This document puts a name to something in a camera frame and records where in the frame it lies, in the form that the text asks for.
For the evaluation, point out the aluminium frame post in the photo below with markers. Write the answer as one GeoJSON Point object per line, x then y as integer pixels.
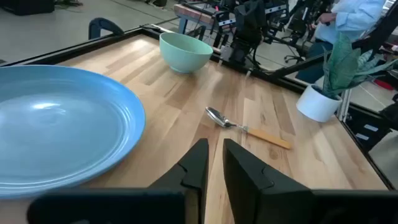
{"type": "Point", "coordinates": [344, 105]}

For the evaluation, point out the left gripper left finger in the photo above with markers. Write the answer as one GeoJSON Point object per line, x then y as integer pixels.
{"type": "Point", "coordinates": [174, 202]}

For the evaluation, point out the person's hand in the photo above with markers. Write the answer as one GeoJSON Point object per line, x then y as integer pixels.
{"type": "Point", "coordinates": [327, 18]}

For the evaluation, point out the wooden bench with blue legs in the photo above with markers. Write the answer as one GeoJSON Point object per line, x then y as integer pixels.
{"type": "Point", "coordinates": [191, 14]}

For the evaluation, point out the blue ceramic plate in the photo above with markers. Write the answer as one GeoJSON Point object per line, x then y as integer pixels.
{"type": "Point", "coordinates": [59, 124]}

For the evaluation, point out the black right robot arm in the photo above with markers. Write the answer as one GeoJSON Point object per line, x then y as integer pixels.
{"type": "Point", "coordinates": [248, 28]}

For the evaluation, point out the person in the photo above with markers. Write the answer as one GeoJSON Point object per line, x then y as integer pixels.
{"type": "Point", "coordinates": [351, 18]}

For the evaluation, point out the white plant pot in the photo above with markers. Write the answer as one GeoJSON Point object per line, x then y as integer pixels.
{"type": "Point", "coordinates": [315, 105]}

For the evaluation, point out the black box on floor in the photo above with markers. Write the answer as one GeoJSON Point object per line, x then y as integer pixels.
{"type": "Point", "coordinates": [28, 6]}

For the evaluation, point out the mint green bowl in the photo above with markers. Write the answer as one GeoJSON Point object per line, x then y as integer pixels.
{"type": "Point", "coordinates": [183, 53]}

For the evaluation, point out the red object on floor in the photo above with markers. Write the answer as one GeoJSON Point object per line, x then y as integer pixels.
{"type": "Point", "coordinates": [384, 84]}

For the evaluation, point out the green artificial plant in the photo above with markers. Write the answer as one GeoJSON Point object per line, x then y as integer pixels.
{"type": "Point", "coordinates": [342, 65]}

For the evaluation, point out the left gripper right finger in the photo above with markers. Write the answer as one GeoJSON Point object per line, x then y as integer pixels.
{"type": "Point", "coordinates": [264, 199]}

